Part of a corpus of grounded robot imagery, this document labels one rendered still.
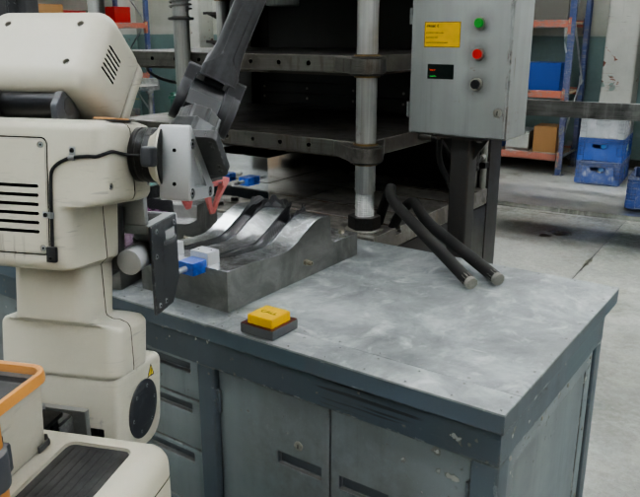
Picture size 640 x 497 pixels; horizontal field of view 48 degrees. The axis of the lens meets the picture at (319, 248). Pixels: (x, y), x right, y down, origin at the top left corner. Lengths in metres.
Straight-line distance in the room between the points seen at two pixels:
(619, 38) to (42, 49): 6.85
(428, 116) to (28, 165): 1.29
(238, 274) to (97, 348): 0.40
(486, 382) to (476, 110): 1.01
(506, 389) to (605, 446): 1.52
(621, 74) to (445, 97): 5.65
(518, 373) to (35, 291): 0.81
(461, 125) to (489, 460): 1.10
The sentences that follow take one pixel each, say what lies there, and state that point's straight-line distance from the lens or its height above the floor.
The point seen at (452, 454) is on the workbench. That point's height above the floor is 0.66.
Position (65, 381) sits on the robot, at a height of 0.80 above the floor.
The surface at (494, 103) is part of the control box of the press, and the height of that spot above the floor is 1.17.
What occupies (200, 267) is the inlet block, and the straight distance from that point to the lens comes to 1.52.
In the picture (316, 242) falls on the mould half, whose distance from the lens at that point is 1.72.
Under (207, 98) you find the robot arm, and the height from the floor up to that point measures 1.26.
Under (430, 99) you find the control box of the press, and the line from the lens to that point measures 2.14.
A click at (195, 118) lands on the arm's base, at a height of 1.23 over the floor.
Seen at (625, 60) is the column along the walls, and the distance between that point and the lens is 7.68.
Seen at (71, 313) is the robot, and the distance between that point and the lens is 1.22.
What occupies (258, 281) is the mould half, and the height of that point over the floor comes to 0.84.
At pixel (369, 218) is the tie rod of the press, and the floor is 0.83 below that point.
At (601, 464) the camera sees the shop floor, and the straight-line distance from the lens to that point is 2.64.
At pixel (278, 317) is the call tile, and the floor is 0.84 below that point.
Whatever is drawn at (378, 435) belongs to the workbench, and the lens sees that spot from 1.38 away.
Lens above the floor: 1.36
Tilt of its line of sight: 17 degrees down
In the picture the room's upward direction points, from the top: straight up
